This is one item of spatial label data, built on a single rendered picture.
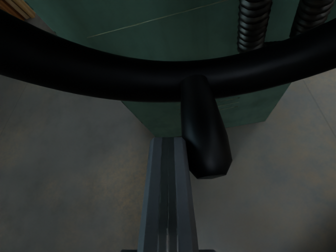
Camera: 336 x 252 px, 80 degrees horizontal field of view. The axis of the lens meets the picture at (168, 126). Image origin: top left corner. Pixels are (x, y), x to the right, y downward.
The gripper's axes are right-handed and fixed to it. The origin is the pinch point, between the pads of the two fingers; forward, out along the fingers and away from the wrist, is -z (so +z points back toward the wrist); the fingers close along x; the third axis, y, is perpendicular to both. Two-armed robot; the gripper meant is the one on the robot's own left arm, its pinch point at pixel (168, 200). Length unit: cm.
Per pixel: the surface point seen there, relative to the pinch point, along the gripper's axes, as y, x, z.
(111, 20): 1.0, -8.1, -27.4
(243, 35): 2.6, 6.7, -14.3
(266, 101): -26, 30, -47
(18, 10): -18, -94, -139
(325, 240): -61, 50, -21
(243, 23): 3.8, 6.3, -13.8
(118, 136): -54, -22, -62
